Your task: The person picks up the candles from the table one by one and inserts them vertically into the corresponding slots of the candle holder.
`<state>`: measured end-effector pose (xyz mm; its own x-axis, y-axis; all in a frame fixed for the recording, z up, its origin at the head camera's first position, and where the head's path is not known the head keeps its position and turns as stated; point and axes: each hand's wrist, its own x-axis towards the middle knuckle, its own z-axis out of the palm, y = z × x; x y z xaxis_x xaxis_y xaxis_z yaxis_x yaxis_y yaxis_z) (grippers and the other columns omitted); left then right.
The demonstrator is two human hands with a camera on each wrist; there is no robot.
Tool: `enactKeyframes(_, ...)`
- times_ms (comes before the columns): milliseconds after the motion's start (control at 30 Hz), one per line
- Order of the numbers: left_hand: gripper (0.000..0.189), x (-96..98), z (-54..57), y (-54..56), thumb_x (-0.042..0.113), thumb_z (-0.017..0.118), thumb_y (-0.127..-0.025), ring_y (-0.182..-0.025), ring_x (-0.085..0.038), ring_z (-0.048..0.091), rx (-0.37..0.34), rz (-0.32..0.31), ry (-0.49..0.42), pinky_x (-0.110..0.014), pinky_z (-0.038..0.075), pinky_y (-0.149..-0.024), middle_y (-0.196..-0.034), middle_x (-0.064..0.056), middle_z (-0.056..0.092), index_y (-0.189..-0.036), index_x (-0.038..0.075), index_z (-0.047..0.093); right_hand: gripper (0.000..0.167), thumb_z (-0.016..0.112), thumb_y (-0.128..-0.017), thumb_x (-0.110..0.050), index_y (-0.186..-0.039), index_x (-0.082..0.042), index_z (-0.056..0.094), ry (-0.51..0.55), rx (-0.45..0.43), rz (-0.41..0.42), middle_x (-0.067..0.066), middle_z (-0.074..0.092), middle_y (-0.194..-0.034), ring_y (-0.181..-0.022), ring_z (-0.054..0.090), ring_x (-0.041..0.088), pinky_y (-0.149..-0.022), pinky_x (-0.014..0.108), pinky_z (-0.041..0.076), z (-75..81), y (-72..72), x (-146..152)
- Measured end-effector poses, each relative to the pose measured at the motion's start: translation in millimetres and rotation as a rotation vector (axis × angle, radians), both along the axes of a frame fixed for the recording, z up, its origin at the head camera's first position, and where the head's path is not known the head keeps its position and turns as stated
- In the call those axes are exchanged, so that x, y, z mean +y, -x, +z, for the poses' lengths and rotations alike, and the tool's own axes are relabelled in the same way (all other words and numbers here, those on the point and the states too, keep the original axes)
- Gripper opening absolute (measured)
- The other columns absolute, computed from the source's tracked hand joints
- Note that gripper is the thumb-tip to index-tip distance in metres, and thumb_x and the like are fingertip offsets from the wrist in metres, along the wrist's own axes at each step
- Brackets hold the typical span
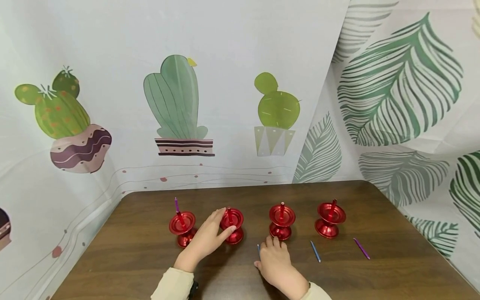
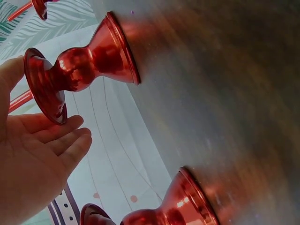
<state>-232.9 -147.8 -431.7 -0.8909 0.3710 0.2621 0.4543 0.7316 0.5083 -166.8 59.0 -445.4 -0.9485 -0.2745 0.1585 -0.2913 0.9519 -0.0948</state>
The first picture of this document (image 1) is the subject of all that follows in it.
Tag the person's right hand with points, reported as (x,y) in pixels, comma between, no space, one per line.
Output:
(277,266)

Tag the person's left hand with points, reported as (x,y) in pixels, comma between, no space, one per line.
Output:
(204,241)

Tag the person's left thumb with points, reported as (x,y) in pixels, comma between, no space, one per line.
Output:
(227,233)

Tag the person's right fingers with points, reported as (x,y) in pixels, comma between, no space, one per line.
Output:
(273,245)

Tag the person's left index finger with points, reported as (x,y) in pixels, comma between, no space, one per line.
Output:
(217,213)

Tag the person's right thumb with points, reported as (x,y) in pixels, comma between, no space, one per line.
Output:
(258,265)

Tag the red candle holder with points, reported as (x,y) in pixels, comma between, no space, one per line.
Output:
(282,218)
(330,216)
(180,225)
(236,218)

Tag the person's right forearm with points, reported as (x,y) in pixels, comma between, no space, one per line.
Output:
(315,292)

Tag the person's left forearm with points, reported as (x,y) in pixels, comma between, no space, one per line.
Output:
(170,285)

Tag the purple candle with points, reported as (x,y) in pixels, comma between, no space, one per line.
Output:
(176,205)
(362,248)

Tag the black wrist band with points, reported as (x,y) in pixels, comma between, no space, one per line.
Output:
(193,288)

